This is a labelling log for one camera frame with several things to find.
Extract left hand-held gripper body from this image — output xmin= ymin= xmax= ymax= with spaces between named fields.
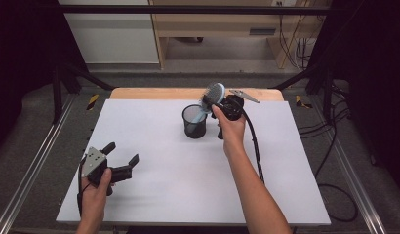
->
xmin=78 ymin=146 xmax=135 ymax=197

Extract light blue hairbrush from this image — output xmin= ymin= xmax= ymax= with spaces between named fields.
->
xmin=187 ymin=81 xmax=227 ymax=125

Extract black mesh pen holder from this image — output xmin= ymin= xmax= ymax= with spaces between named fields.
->
xmin=181 ymin=103 xmax=209 ymax=139

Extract person's right hand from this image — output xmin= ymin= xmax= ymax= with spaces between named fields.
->
xmin=211 ymin=104 xmax=248 ymax=158

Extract person's left hand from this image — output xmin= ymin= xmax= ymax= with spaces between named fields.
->
xmin=79 ymin=168 xmax=113 ymax=226

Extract left yellow clamp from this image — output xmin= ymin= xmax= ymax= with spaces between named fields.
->
xmin=86 ymin=94 xmax=100 ymax=111

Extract yellow clamp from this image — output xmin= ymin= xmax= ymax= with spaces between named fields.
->
xmin=295 ymin=95 xmax=314 ymax=110
xmin=86 ymin=94 xmax=100 ymax=111

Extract white table board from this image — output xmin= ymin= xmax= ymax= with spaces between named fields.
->
xmin=56 ymin=98 xmax=333 ymax=227

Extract wooden table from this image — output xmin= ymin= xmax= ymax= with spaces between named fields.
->
xmin=109 ymin=87 xmax=285 ymax=102

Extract wooden desk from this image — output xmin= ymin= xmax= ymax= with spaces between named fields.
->
xmin=148 ymin=0 xmax=321 ymax=70

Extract black metal stand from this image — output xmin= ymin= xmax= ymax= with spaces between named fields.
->
xmin=51 ymin=59 xmax=116 ymax=125
xmin=271 ymin=61 xmax=336 ymax=125

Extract right yellow clamp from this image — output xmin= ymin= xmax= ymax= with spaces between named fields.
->
xmin=295 ymin=95 xmax=314 ymax=110

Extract white cabinet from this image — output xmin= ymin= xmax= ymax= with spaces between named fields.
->
xmin=57 ymin=0 xmax=161 ymax=65

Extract black curtain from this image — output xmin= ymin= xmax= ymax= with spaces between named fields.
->
xmin=0 ymin=0 xmax=90 ymax=154
xmin=306 ymin=0 xmax=400 ymax=189

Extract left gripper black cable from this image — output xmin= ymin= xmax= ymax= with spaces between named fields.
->
xmin=76 ymin=158 xmax=93 ymax=218

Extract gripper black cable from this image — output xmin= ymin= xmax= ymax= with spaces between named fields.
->
xmin=240 ymin=106 xmax=266 ymax=185
xmin=76 ymin=158 xmax=93 ymax=218

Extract aluminium rail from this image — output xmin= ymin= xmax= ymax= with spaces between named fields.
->
xmin=309 ymin=96 xmax=389 ymax=234
xmin=0 ymin=94 xmax=78 ymax=234

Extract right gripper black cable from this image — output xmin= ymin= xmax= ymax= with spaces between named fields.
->
xmin=240 ymin=106 xmax=266 ymax=185

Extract black horizontal frame bar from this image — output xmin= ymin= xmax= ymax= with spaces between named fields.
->
xmin=56 ymin=4 xmax=334 ymax=16

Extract hanging cable bundle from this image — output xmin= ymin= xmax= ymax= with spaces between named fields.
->
xmin=276 ymin=0 xmax=319 ymax=71

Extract black floor cables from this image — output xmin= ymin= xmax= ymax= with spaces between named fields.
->
xmin=298 ymin=82 xmax=359 ymax=224

